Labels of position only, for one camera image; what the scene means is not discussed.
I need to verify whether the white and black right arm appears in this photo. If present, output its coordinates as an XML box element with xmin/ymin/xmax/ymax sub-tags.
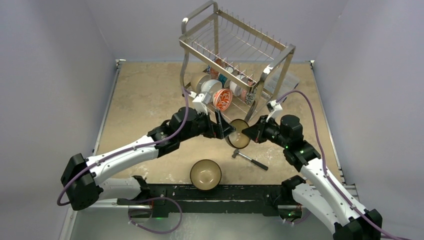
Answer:
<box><xmin>241</xmin><ymin>114</ymin><xmax>383</xmax><ymax>240</ymax></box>

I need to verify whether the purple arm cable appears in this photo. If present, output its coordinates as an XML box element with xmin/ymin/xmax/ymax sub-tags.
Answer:
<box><xmin>276</xmin><ymin>90</ymin><xmax>412</xmax><ymax>240</ymax></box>
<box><xmin>56</xmin><ymin>86</ymin><xmax>191</xmax><ymax>235</ymax></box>

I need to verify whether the orange floral patterned bowl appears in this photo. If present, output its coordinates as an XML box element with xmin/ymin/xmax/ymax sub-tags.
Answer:
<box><xmin>213</xmin><ymin>88</ymin><xmax>233</xmax><ymax>112</ymax></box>

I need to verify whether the clear plastic compartment box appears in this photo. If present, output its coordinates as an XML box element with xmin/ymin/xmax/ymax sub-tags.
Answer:
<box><xmin>264</xmin><ymin>68</ymin><xmax>300</xmax><ymax>100</ymax></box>

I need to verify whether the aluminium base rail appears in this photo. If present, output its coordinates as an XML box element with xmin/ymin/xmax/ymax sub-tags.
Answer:
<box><xmin>59</xmin><ymin>58</ymin><xmax>364</xmax><ymax>240</ymax></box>

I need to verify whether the stainless steel dish rack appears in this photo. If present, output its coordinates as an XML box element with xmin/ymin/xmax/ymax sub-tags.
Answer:
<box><xmin>179</xmin><ymin>0</ymin><xmax>296</xmax><ymax>122</ymax></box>

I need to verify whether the tan bowl with brown outside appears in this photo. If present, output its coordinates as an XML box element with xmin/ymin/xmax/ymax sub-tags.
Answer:
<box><xmin>189</xmin><ymin>159</ymin><xmax>222</xmax><ymax>191</ymax></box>

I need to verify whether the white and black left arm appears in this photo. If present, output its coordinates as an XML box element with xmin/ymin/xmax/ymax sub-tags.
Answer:
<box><xmin>56</xmin><ymin>106</ymin><xmax>235</xmax><ymax>211</ymax></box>

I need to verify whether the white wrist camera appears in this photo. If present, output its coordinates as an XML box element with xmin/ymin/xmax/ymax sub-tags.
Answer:
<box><xmin>189</xmin><ymin>91</ymin><xmax>212</xmax><ymax>115</ymax></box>
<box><xmin>266</xmin><ymin>100</ymin><xmax>283</xmax><ymax>122</ymax></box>

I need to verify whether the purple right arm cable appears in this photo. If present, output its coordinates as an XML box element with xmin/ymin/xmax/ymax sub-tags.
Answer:
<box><xmin>276</xmin><ymin>90</ymin><xmax>412</xmax><ymax>240</ymax></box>

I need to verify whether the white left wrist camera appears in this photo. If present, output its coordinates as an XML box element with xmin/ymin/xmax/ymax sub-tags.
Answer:
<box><xmin>189</xmin><ymin>91</ymin><xmax>212</xmax><ymax>115</ymax></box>

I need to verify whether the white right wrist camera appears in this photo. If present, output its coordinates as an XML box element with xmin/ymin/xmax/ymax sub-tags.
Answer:
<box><xmin>266</xmin><ymin>100</ymin><xmax>283</xmax><ymax>122</ymax></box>

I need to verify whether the black and white patterned bowl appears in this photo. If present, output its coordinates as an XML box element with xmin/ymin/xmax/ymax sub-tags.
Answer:
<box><xmin>240</xmin><ymin>89</ymin><xmax>257</xmax><ymax>105</ymax></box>

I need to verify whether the white and teal bowl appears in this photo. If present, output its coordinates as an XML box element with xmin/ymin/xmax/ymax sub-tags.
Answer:
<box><xmin>218</xmin><ymin>66</ymin><xmax>235</xmax><ymax>88</ymax></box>

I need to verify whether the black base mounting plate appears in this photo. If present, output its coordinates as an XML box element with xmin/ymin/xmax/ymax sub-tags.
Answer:
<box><xmin>117</xmin><ymin>182</ymin><xmax>304</xmax><ymax>221</ymax></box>

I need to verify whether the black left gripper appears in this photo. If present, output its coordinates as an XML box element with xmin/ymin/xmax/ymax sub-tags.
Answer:
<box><xmin>179</xmin><ymin>108</ymin><xmax>235</xmax><ymax>143</ymax></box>

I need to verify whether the dark brown glazed bowl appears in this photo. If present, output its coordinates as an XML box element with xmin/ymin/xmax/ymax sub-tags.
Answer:
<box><xmin>225</xmin><ymin>118</ymin><xmax>251</xmax><ymax>149</ymax></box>

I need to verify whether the black-handled claw hammer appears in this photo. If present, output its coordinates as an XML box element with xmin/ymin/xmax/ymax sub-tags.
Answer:
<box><xmin>231</xmin><ymin>149</ymin><xmax>269</xmax><ymax>171</ymax></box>

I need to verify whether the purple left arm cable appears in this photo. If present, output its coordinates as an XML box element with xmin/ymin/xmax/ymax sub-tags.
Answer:
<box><xmin>56</xmin><ymin>86</ymin><xmax>191</xmax><ymax>235</ymax></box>

